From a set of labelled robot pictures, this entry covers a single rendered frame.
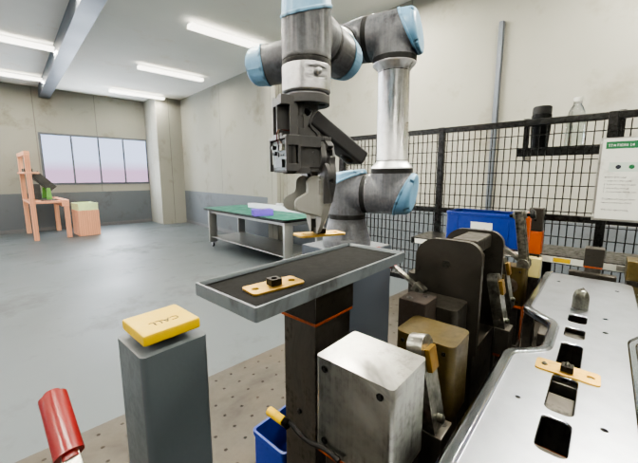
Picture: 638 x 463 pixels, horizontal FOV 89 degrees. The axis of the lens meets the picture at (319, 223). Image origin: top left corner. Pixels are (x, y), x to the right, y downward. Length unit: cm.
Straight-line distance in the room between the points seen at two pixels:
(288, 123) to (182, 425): 41
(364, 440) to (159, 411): 21
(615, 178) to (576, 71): 223
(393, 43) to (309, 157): 53
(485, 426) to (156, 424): 39
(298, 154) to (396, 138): 48
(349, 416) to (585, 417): 33
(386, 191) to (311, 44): 50
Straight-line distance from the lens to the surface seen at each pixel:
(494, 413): 56
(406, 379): 38
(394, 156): 92
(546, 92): 379
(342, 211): 96
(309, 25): 53
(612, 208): 164
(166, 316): 41
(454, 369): 53
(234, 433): 96
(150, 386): 40
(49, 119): 1030
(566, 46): 385
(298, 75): 51
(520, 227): 110
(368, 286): 99
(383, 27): 97
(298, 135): 49
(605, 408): 64
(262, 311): 40
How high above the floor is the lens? 132
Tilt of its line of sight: 8 degrees down
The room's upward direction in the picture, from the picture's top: straight up
